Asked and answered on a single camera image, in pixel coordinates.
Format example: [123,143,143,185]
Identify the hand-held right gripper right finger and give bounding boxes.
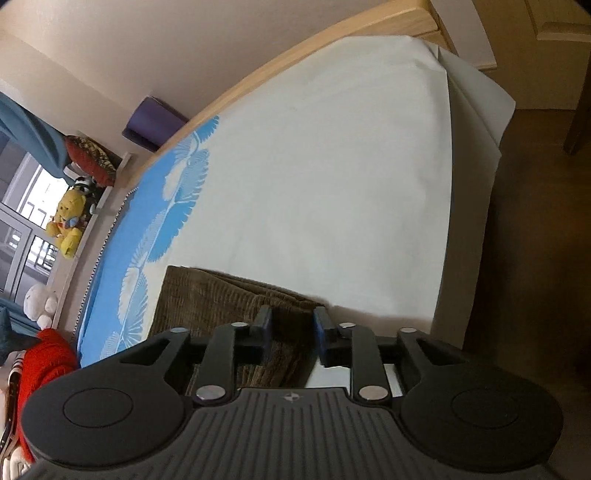
[312,305,468,406]

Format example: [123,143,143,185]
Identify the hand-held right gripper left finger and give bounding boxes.
[115,305,274,408]

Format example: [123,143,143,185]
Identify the brown corduroy pants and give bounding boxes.
[151,265,329,389]

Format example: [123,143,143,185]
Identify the grey patterned mattress cover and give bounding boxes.
[71,184,140,335]

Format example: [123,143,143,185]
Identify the red folded blanket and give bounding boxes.
[15,328,80,463]

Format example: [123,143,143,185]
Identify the black white striped plush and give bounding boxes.
[74,176,101,200]

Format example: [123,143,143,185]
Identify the white plush toy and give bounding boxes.
[23,283,59,329]

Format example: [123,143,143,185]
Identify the yellow bear plush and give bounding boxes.
[45,189,92,234]

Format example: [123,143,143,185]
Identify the purple mat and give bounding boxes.
[122,95,189,153]

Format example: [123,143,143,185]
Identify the red patterned cushion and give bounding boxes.
[64,135,122,188]

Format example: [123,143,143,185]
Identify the window with balcony railing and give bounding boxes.
[0,131,79,301]

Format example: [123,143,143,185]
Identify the dark-trimmed printed white cloth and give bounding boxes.
[0,350,25,464]

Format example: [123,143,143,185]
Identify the blue curtain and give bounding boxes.
[0,91,71,178]

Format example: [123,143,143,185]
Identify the wooden furniture leg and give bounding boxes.
[563,85,591,156]

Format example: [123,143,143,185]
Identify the beige cabinet door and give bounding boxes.
[524,0,591,47]

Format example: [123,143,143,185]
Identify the wooden bed frame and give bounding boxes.
[131,0,499,178]

